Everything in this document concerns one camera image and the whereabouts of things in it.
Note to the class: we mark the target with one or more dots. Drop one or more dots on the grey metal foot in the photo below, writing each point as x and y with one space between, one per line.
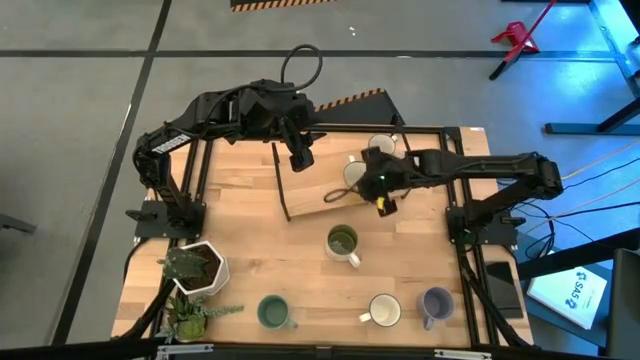
15 224

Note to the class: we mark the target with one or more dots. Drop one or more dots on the white text mug olive interior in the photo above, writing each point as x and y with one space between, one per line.
342 241

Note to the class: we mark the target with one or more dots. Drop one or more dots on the black desk frame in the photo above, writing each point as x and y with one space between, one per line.
615 50

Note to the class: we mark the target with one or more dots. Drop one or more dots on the white blue floral mug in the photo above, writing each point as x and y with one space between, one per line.
382 145

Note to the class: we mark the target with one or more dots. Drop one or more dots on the white mug blue stripes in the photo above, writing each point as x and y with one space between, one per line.
384 310

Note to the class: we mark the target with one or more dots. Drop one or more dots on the green potted succulent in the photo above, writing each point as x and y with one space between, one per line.
187 322

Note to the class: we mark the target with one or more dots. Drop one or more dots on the white planter with cactus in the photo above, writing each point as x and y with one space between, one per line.
200 267

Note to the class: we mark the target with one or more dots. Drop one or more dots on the black diagonal bar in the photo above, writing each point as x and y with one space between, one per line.
575 255

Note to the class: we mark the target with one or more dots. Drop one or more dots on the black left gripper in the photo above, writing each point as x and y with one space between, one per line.
301 161

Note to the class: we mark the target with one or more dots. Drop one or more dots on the dark panel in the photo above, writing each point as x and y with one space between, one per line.
625 305

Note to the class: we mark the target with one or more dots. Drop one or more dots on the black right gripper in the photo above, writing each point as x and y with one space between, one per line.
385 172

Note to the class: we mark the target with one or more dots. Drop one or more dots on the yellow label tag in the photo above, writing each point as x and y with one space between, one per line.
381 203

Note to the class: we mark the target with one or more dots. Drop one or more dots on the wooden shelf black frame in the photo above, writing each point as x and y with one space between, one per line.
320 185

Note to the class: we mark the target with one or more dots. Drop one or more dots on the black hazard-striped floor mat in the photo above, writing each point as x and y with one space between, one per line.
280 4
370 110

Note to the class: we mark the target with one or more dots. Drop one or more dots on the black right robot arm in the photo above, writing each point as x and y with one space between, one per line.
490 167

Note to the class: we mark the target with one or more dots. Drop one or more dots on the black tablet device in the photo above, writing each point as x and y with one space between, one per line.
502 290

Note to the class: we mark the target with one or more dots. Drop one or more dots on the white printed box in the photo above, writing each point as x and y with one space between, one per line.
567 295

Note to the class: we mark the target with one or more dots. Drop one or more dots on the silver metal bracket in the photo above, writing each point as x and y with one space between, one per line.
462 354
182 351

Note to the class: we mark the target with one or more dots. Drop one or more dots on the lavender mug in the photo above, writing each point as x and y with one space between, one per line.
436 302

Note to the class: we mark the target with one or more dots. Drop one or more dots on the teal green mug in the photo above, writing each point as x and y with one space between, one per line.
274 312

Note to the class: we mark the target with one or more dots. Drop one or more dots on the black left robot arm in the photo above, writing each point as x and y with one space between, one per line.
170 142

